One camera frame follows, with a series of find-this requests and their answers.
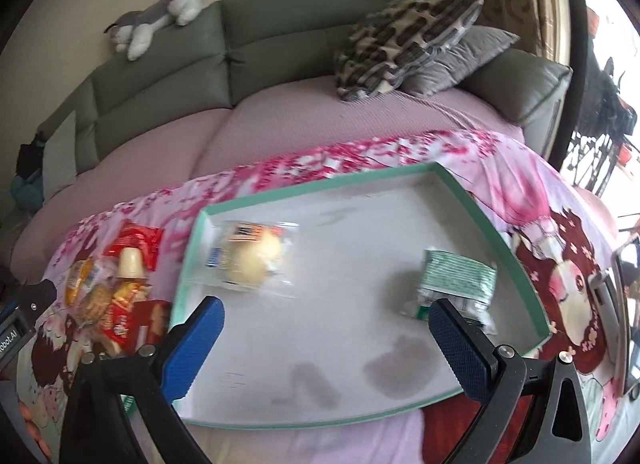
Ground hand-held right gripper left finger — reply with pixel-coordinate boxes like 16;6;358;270
60;296;226;464

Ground light grey cushion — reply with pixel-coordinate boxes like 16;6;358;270
42;111;78;200

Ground grey pillow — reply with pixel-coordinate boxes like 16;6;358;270
400;25;521;96

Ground white tray with teal rim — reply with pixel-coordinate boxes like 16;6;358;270
122;161;553;430

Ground pink printed blanket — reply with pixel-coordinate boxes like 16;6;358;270
15;129;640;464

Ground orange bread packet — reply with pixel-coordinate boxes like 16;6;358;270
65;259;108;305

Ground round bread in clear wrap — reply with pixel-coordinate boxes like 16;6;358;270
207;220;301;300

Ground cream pudding cup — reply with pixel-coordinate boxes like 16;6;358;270
117;248;148;279

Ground red biscuit packet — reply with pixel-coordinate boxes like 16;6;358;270
105;299;173;357

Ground dark bag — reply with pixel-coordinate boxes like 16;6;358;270
16;131;46;180

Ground grey-green sofa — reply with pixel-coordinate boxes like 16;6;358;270
37;0;573;190

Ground black and beige patterned pillow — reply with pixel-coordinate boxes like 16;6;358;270
332;0;485;102

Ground teal cloth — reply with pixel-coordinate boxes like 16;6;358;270
11;174;46;212

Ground red starry snack packet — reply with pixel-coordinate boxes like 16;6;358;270
102;221;166;275

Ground person's left hand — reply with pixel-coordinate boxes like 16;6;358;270
17;401;53;462

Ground brick-print bread packet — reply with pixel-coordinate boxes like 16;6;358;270
75;279;151;340

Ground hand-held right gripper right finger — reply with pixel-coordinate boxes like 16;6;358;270
429;298;593;464

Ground grey and white plush dog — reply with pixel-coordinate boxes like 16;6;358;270
104;0;206;61

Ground green and white packet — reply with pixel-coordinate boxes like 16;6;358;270
400;248;498;335

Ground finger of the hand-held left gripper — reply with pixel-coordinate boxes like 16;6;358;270
17;280;57;317

